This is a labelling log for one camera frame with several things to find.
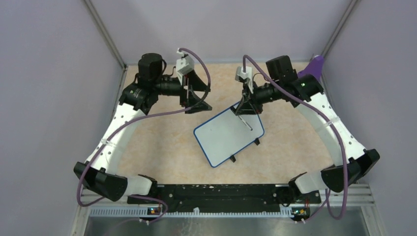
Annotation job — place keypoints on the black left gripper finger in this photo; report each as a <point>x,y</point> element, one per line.
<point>195,104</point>
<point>195,82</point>

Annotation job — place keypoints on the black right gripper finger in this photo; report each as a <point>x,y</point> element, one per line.
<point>251,108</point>
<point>238,108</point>

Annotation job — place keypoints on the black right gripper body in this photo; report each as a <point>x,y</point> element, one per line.
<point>257,97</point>

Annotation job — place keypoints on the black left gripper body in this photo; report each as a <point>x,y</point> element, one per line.
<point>183,100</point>

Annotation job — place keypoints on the blue framed whiteboard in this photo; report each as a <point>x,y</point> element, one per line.
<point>224,135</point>

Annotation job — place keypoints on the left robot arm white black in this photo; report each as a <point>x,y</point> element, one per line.
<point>99,172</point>

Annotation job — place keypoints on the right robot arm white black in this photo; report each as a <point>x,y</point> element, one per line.
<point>351,160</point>

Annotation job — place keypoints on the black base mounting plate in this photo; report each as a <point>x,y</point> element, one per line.
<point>231,198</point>

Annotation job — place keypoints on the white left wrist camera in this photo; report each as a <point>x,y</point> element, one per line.
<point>184,64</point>

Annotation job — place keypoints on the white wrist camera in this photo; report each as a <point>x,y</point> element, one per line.
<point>245,76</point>
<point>184,64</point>

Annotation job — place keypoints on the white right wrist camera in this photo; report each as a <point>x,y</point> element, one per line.
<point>245,76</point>

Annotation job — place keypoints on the white slotted cable duct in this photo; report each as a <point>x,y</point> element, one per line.
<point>144,212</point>

